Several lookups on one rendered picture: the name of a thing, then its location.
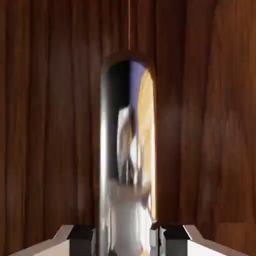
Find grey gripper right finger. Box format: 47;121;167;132
159;224;249;256

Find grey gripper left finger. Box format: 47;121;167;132
7;224;97;256

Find dark wood drawer front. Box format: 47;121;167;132
0;0;256;256

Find shiny curved metal handle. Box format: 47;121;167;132
95;52;161;256

